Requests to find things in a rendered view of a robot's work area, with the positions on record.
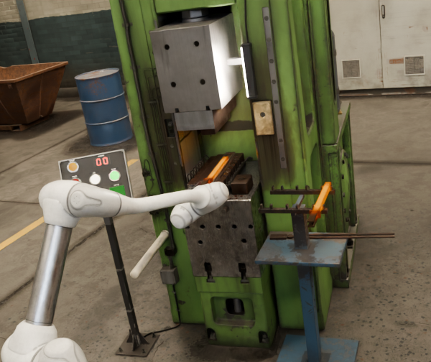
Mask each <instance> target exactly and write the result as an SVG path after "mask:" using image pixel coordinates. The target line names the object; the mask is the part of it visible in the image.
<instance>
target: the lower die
mask: <svg viewBox="0 0 431 362"><path fill-rule="evenodd" d="M228 153H233V154H232V155H231V156H230V157H229V158H228V160H227V161H226V163H225V164H224V165H223V166H222V168H221V169H220V171H219V172H218V174H217V175H216V176H215V177H214V178H213V180H215V181H216V182H222V183H223V184H225V185H226V183H227V182H226V177H225V176H222V177H221V178H220V176H221V175H222V174H223V172H225V169H226V168H227V166H229V164H230V163H231V161H232V159H233V158H234V157H235V156H239V157H240V158H241V163H242V162H244V153H235V152H226V153H225V154H218V155H217V156H212V157H210V158H209V159H208V160H207V162H206V163H205V166H202V168H200V171H199V172H197V174H195V176H194V178H192V179H191V181H189V183H188V184H187V189H188V188H189V187H193V185H196V184H197V183H198V182H199V180H201V183H202V181H203V179H204V178H207V177H208V176H209V174H210V173H211V172H212V171H213V169H214V168H215V167H216V165H217V164H218V163H219V162H220V160H221V159H222V158H223V157H224V156H225V155H226V154H228Z"/></svg>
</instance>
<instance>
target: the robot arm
mask: <svg viewBox="0 0 431 362"><path fill-rule="evenodd" d="M200 184H201V180H199V182H198V183H197V184H196V185H193V187H189V188H188V190H182V191H178V192H171V193H166V194H162V195H155V196H151V197H146V198H129V197H127V196H125V195H122V194H120V193H117V192H114V191H111V190H107V189H103V188H100V187H96V186H93V185H89V184H85V183H82V182H78V181H72V180H57V181H54V182H50V183H48V184H46V185H45V186H44V187H43V188H42V189H41V190H40V193H39V202H40V206H41V208H42V210H43V216H44V222H45V223H46V227H45V234H44V237H43V241H42V247H41V251H40V257H39V260H38V264H37V270H36V274H35V277H34V283H33V287H32V293H31V297H30V300H29V307H28V310H27V316H26V320H23V321H22V322H21V323H19V324H18V326H17V328H16V330H15V331H14V333H13V334H12V335H11V336H10V337H9V338H8V339H7V340H6V342H5V343H4V345H3V347H2V349H1V360H2V362H87V360H86V357H85V354H84V352H83V351H82V349H81V348H80V346H79V345H78V344H77V343H76V342H74V341H73V340H71V339H69V338H57V330H56V328H55V326H54V325H53V324H52V322H53V318H54V314H55V308H56V304H57V299H58V295H59V291H60V285H61V281H62V275H63V271H64V267H65V261H66V257H67V254H68V247H69V243H70V237H71V233H72V230H73V228H74V227H76V226H77V224H78V221H79V220H80V219H81V217H82V218H94V217H99V218H106V217H116V216H120V215H131V214H138V213H146V212H149V211H153V210H159V209H162V208H167V207H171V206H174V205H175V207H174V208H173V210H172V212H171V216H170V221H171V223H172V224H173V226H174V227H176V228H178V229H182V228H186V227H188V226H189V225H190V224H191V223H193V222H195V221H196V220H197V219H199V217H201V216H202V215H205V214H206V213H209V212H211V211H213V210H215V209H216V208H218V207H220V206H221V205H222V204H224V203H225V202H226V201H227V199H228V195H229V192H228V188H227V187H226V185H225V184H223V183H222V182H216V181H215V180H214V181H212V183H210V184H206V185H200Z"/></svg>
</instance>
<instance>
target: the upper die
mask: <svg viewBox="0 0 431 362"><path fill-rule="evenodd" d="M235 107H236V96H234V97H233V98H232V99H231V100H230V101H229V102H228V103H227V104H226V105H225V106H224V107H223V108H222V109H217V110H210V108H209V109H208V110H207V111H188V112H179V111H178V112H176V113H174V115H175V122H176V127H177V131H189V130H201V129H215V128H216V127H217V126H218V125H219V123H220V122H222V120H224V118H225V117H227V115H228V114H229V113H230V112H231V111H232V110H233V109H234V108H235Z"/></svg>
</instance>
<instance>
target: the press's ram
mask: <svg viewBox="0 0 431 362"><path fill-rule="evenodd" d="M149 34H150V38H151V42H152V49H153V53H154V61H155V65H156V69H157V76H158V80H159V87H160V91H161V96H162V102H163V107H164V113H176V112H178V111H179V112H188V111H207V110H208V109H209V108H210V110H217V109H222V108H223V107H224V106H225V105H226V104H227V103H228V102H229V101H230V100H231V99H232V98H233V97H234V96H235V95H236V94H237V93H238V92H239V91H240V90H241V89H242V88H243V83H242V78H241V68H240V65H241V64H243V59H242V57H239V56H238V47H237V41H236V31H235V26H234V20H233V12H230V13H225V14H214V15H210V19H205V20H202V21H198V22H187V23H182V19H178V20H176V21H174V22H171V23H169V24H166V25H164V26H163V27H160V28H157V29H155V30H152V31H151V32H149Z"/></svg>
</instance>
